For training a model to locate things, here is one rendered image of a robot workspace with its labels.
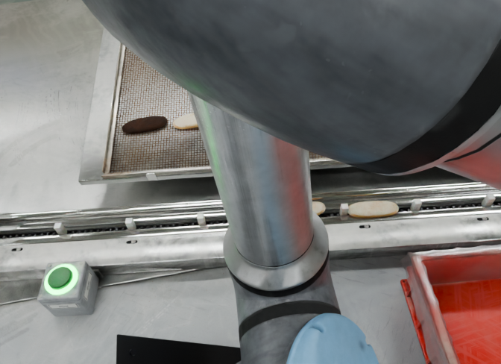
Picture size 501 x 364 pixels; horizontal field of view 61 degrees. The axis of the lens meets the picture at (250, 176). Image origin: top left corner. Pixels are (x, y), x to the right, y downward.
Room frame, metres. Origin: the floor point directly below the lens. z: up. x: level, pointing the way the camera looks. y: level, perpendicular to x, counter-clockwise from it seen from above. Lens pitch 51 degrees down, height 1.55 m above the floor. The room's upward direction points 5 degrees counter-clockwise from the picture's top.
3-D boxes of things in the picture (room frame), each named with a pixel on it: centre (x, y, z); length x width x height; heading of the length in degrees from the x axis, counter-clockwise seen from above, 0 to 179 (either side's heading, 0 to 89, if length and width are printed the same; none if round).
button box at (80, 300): (0.35, 0.34, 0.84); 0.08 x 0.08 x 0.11; 88
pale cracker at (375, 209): (0.46, -0.23, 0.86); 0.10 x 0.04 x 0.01; 88
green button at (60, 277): (0.35, 0.34, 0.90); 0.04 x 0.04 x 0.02
